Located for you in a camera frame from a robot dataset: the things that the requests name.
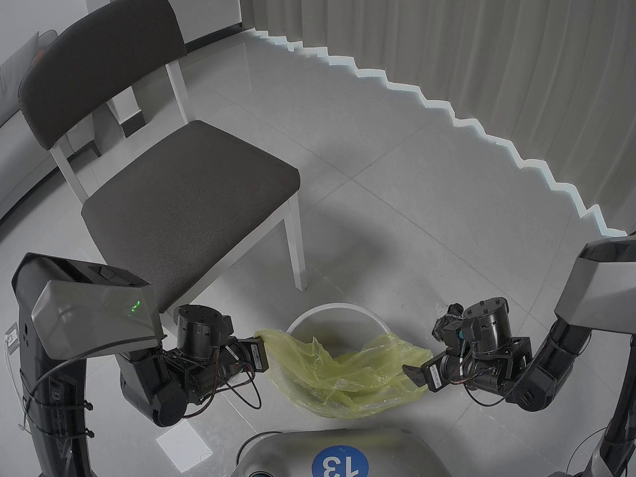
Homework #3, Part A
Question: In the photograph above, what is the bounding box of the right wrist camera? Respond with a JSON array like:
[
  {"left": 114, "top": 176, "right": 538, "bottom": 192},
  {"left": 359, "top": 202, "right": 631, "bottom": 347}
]
[{"left": 444, "top": 316, "right": 469, "bottom": 350}]

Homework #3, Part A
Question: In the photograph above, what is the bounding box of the white trash bin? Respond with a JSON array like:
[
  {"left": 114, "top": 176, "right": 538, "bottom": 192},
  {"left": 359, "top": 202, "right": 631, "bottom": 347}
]
[{"left": 286, "top": 303, "right": 392, "bottom": 418}]

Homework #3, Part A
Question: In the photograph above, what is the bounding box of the dark grey cushioned chair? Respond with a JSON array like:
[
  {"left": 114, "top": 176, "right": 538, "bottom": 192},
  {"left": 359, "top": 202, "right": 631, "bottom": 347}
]
[{"left": 18, "top": 0, "right": 306, "bottom": 317}]

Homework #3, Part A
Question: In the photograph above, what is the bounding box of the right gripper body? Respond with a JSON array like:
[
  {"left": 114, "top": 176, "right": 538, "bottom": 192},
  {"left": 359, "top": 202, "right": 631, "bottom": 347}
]
[{"left": 420, "top": 350, "right": 471, "bottom": 395}]

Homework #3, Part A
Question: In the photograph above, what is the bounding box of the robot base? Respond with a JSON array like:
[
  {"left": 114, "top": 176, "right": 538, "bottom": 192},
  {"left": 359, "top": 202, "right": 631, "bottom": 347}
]
[{"left": 238, "top": 428, "right": 450, "bottom": 477}]

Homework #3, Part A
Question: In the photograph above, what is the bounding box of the orange cushion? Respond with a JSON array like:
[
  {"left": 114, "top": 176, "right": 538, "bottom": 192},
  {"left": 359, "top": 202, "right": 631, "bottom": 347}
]
[{"left": 31, "top": 42, "right": 56, "bottom": 71}]

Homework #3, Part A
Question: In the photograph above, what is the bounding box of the grey cushion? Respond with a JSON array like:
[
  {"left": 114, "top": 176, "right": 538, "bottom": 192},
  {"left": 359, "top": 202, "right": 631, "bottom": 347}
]
[{"left": 0, "top": 30, "right": 58, "bottom": 128}]

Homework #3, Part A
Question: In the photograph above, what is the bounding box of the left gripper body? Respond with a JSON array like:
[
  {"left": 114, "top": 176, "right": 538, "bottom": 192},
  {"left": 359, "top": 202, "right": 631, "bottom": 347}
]
[{"left": 225, "top": 337, "right": 270, "bottom": 375}]

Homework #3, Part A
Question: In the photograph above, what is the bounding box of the black cable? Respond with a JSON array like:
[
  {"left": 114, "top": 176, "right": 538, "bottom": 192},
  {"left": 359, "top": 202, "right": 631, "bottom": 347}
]
[
  {"left": 214, "top": 366, "right": 263, "bottom": 411},
  {"left": 565, "top": 428, "right": 609, "bottom": 477},
  {"left": 234, "top": 430, "right": 286, "bottom": 466},
  {"left": 462, "top": 383, "right": 508, "bottom": 407}
]

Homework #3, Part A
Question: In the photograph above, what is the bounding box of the yellow plastic bag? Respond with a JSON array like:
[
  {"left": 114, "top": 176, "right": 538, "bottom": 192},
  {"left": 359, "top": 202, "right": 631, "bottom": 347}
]
[{"left": 253, "top": 330, "right": 432, "bottom": 418}]

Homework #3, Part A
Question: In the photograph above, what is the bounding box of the black plastic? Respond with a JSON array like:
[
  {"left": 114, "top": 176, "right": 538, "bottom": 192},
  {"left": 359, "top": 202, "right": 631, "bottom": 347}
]
[{"left": 431, "top": 303, "right": 465, "bottom": 344}]

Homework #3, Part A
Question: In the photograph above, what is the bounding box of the pale beige curtain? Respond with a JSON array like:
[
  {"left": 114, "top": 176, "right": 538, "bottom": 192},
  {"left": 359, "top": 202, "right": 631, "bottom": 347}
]
[{"left": 238, "top": 0, "right": 636, "bottom": 239}]

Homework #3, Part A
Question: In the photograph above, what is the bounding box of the grey sofa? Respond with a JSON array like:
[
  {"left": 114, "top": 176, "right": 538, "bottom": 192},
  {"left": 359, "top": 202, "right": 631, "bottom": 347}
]
[{"left": 0, "top": 30, "right": 63, "bottom": 222}]

